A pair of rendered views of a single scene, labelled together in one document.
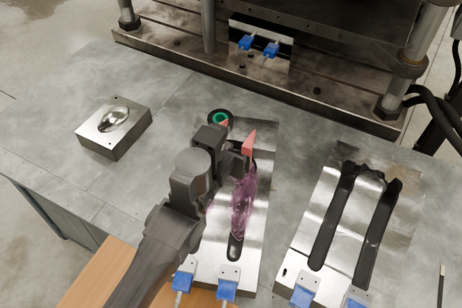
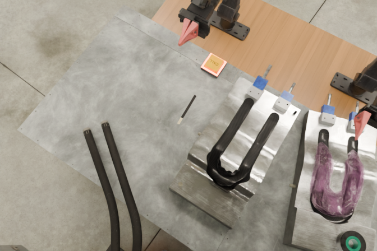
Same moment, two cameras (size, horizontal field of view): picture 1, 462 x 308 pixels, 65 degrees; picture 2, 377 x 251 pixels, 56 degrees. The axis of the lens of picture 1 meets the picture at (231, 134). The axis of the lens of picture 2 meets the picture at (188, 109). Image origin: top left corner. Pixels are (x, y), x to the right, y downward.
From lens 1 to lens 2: 99 cm
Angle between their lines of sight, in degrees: 60
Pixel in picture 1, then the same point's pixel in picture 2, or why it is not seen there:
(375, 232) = (228, 134)
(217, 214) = (340, 158)
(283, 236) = (283, 153)
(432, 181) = (153, 189)
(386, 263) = (226, 114)
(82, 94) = not seen: outside the picture
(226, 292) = (329, 108)
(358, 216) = (239, 144)
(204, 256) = (343, 133)
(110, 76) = not seen: outside the picture
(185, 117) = not seen: outside the picture
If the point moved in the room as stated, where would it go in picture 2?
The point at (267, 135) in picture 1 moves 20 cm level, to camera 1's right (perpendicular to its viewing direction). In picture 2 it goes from (303, 226) to (242, 221)
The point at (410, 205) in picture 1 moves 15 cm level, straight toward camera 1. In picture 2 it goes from (204, 143) to (236, 117)
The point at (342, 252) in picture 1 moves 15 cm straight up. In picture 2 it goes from (254, 123) to (263, 109)
